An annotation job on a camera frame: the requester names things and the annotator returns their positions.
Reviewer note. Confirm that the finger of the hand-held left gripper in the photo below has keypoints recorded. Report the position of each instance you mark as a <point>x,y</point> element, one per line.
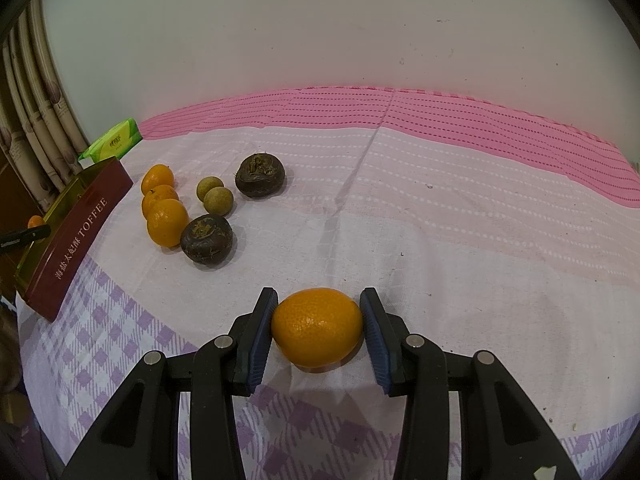
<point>25,236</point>

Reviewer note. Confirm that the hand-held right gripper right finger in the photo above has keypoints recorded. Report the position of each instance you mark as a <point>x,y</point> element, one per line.
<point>376,345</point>

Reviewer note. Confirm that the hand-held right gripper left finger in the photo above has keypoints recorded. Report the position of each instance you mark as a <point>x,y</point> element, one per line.
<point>260,342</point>

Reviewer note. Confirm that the orange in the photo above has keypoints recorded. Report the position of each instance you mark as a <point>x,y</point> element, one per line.
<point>35,221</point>
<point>157,177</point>
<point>167,223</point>
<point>317,330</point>
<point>159,196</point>

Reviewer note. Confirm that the gold and red tin box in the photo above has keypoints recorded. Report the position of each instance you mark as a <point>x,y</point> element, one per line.
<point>70,242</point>

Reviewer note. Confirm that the dark brown round fruit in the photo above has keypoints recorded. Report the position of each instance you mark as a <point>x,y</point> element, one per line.
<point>261,176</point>
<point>206,239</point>

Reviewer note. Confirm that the tan longan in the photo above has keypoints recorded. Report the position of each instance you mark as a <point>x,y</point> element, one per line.
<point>219,201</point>
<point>208,186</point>

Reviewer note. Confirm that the brown wooden furniture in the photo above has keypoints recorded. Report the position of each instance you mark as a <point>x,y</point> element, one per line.
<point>12,185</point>

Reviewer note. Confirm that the beige patterned curtain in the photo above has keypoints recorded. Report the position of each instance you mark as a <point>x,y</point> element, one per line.
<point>35,125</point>

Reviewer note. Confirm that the green tissue pack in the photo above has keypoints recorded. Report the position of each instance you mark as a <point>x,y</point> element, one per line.
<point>114,141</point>

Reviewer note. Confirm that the pink and purple bed sheet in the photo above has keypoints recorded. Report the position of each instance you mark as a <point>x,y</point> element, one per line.
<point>400,210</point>

